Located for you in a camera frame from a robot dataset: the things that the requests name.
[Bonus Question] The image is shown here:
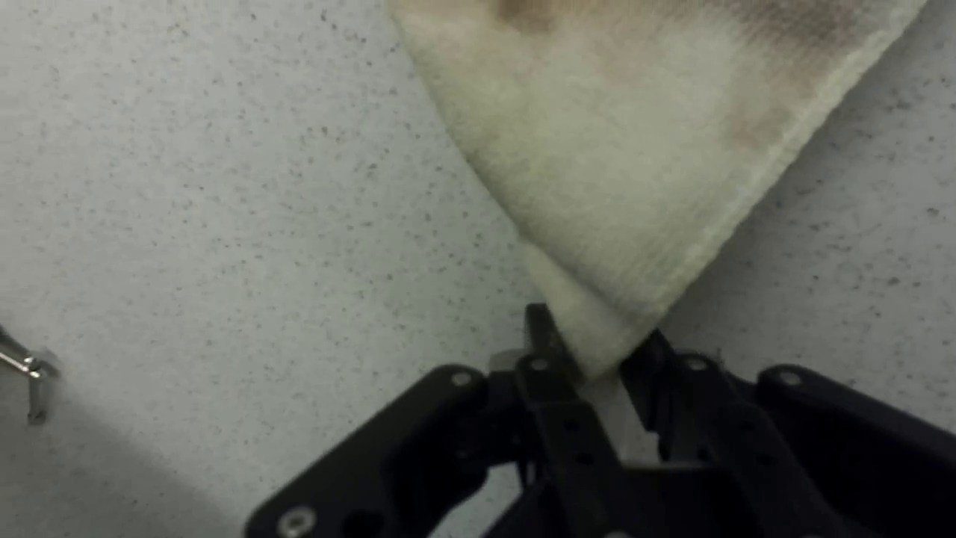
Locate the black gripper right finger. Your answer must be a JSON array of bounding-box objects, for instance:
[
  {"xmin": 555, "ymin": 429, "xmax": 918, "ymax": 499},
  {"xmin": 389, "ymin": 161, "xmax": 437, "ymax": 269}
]
[{"xmin": 625, "ymin": 332, "xmax": 956, "ymax": 538}]

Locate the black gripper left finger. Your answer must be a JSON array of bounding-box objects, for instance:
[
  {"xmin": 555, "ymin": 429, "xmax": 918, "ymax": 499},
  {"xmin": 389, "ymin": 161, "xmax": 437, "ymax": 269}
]
[{"xmin": 241, "ymin": 303, "xmax": 659, "ymax": 538}]

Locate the beige cloth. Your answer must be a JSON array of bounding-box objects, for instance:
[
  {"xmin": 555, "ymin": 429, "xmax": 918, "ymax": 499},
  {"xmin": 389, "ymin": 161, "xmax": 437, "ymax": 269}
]
[{"xmin": 386, "ymin": 0, "xmax": 933, "ymax": 384}]

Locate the black cable with clamp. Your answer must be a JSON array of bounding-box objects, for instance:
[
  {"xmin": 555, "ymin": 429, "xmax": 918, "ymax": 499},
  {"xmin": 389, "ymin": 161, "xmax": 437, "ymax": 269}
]
[{"xmin": 0, "ymin": 326, "xmax": 60, "ymax": 429}]

